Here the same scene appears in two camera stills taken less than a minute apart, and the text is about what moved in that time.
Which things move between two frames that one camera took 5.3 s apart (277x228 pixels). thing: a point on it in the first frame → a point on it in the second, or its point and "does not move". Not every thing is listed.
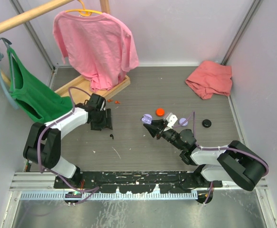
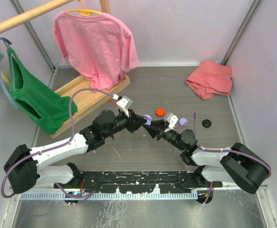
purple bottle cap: (182, 120) does not move
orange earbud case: (160, 112) does not move
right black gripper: (154, 128) does not move
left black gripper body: (102, 120) → (126, 117)
